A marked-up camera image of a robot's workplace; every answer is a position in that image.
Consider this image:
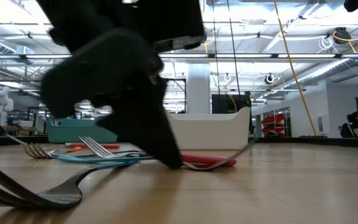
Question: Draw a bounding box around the large silver ventilation duct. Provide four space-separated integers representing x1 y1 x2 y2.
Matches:
286 37 358 90

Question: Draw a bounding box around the yellow hanging cable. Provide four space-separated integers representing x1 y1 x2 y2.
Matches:
273 0 318 137

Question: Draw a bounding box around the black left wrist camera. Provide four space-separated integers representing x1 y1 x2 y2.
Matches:
40 27 165 119

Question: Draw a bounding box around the black office chair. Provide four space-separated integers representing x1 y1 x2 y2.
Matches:
339 123 356 139

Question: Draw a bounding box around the white plastic bin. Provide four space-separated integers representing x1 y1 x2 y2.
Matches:
165 106 252 151

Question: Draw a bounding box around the silver fork with orange handle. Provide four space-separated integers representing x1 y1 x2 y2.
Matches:
22 142 83 160

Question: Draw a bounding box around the rack of red bins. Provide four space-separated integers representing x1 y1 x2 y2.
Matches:
261 107 291 138

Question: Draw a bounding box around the teal plastic bin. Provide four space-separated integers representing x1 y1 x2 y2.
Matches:
46 117 119 144

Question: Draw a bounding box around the silver fork with red handle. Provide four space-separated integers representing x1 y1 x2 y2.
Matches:
78 135 238 168
6 134 121 149

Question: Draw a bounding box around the white humanoid robot figure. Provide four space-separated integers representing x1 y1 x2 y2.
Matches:
0 86 14 127

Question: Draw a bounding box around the long ceiling light bar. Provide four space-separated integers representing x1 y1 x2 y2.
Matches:
0 53 358 60

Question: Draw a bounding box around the black hanging cable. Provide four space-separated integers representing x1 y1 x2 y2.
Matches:
226 0 241 96
211 0 221 96

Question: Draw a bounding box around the white building pillar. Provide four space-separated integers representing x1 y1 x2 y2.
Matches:
186 63 211 114

